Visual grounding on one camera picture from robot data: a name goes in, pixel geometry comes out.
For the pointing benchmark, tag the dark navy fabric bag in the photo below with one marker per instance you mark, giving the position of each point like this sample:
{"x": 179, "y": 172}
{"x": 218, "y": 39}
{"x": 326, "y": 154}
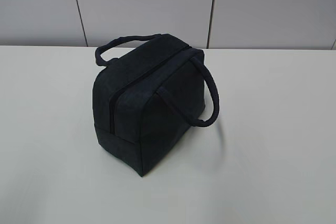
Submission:
{"x": 150, "y": 91}

